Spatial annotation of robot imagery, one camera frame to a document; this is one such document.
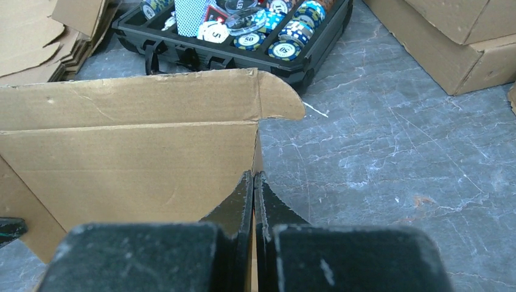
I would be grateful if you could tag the stack of flat cardboard blanks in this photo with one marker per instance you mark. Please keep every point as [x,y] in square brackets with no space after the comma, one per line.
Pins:
[48,41]

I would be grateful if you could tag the black poker chip case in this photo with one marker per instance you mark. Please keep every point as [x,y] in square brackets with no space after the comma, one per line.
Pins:
[291,45]

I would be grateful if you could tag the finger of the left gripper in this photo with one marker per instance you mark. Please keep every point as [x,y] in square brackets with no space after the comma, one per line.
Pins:
[11,229]

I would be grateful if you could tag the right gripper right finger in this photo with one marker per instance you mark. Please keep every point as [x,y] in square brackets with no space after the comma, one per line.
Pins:
[293,255]

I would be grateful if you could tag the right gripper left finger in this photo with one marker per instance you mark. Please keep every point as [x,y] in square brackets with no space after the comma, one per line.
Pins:
[212,254]

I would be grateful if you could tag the single folded cardboard box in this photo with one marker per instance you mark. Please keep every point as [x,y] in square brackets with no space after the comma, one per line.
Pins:
[511,97]

